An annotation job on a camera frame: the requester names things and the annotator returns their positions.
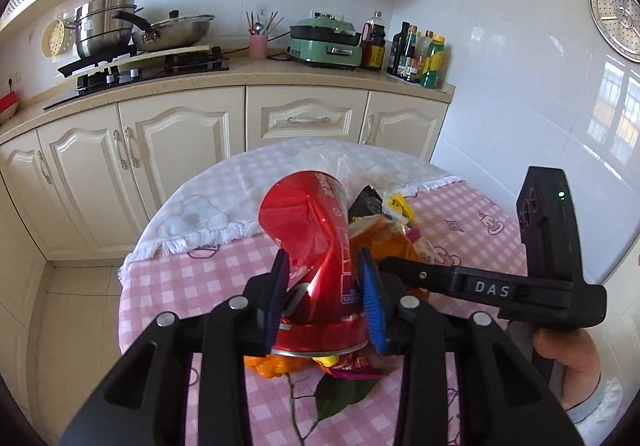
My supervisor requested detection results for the black snack wrapper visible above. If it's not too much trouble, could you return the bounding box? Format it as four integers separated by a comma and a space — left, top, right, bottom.
348, 185, 384, 223

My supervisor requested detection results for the steel steamer pot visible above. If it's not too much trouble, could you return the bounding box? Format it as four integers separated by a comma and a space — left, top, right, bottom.
73, 0, 144, 60

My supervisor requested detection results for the twig with green leaf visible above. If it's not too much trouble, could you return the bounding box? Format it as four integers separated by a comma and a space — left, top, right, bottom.
285, 372, 379, 446

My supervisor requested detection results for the pink checked tablecloth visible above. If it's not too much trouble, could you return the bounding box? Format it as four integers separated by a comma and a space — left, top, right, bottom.
118, 179, 532, 446

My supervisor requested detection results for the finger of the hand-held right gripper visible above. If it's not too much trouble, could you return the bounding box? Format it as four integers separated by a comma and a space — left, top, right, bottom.
378, 256, 465, 299

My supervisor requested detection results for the orange snack bag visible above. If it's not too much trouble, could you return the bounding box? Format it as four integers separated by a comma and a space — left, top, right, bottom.
347, 213, 432, 303

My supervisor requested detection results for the cream strainer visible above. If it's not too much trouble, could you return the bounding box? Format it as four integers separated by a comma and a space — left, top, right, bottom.
40, 17, 69, 59

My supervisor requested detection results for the steel wok with lid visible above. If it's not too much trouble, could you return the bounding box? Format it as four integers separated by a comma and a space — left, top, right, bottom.
112, 9, 216, 53

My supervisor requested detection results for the dark green glass bottle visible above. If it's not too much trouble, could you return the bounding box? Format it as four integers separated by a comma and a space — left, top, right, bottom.
391, 21, 411, 76

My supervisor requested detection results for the cream kitchen base cabinet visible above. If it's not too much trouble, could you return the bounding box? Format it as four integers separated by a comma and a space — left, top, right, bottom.
0, 85, 451, 263

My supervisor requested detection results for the black gas stove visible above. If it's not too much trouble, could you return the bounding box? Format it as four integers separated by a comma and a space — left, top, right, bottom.
43, 46, 231, 112

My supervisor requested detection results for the red bowl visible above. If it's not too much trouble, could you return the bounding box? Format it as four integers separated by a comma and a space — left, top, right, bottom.
0, 89, 22, 123

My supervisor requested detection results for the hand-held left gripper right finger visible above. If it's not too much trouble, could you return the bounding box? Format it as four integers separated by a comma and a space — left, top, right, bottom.
356, 246, 584, 446

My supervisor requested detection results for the cream board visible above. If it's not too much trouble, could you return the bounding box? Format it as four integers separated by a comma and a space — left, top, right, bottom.
57, 43, 212, 78

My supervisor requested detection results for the dark sauce bottle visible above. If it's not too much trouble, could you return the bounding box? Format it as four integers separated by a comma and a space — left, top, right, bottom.
402, 25, 420, 80

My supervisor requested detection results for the green electric cooker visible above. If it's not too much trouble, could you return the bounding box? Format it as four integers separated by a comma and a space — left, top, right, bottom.
286, 12, 364, 71

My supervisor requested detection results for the magenta foil wrapper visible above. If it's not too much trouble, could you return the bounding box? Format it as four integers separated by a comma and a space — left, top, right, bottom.
312, 351, 397, 383

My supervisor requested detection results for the clear bottle with orange cap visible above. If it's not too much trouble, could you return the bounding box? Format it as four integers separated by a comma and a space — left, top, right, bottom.
415, 30, 435, 83

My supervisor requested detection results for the green bottle with yellow label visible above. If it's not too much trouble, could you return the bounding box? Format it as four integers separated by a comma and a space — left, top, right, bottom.
420, 34, 446, 89

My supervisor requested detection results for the person's right hand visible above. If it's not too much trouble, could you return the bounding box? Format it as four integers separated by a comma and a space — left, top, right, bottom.
532, 327, 602, 411

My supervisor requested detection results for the white fringed cloth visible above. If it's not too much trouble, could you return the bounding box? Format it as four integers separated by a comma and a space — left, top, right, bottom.
122, 139, 465, 273

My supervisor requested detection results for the crushed red drink can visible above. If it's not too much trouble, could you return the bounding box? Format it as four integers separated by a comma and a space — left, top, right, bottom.
258, 170, 375, 363

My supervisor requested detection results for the yellow snack wrapper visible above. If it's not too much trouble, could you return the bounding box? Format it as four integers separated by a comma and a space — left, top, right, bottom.
382, 193, 417, 228

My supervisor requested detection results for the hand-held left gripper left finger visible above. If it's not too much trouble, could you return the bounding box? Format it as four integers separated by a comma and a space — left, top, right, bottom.
59, 249, 291, 446

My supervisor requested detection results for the pink utensil holder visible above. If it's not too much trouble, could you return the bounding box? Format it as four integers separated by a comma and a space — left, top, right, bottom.
244, 9, 286, 60

